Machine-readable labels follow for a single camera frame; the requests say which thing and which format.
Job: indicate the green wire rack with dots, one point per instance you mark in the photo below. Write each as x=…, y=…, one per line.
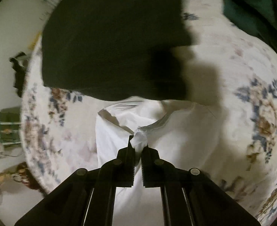
x=10, y=125

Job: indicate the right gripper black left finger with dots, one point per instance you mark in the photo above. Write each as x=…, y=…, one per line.
x=85, y=197

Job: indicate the white t-shirt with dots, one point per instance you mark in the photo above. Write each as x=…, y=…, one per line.
x=185, y=134

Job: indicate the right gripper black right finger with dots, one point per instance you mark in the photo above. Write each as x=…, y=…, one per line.
x=189, y=197

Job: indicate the floral bed cover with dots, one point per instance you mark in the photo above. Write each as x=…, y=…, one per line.
x=226, y=68

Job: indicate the folded black garment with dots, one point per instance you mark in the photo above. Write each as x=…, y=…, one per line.
x=115, y=49

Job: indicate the black clothes pile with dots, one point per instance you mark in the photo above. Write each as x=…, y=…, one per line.
x=19, y=65

